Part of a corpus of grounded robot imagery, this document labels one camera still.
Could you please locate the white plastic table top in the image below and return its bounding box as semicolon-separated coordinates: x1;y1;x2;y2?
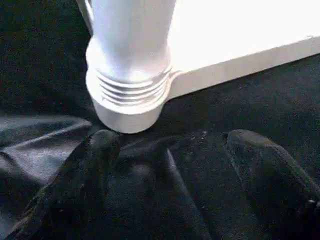
76;0;320;135

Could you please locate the black plastic mat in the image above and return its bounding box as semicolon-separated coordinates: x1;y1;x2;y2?
0;0;320;240

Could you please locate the white plastic table leg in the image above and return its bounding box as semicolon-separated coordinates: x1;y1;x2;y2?
84;0;175;107

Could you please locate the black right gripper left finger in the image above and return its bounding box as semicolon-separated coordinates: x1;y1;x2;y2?
4;129;122;240

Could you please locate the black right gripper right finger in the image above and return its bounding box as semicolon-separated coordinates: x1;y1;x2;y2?
222;128;320;240

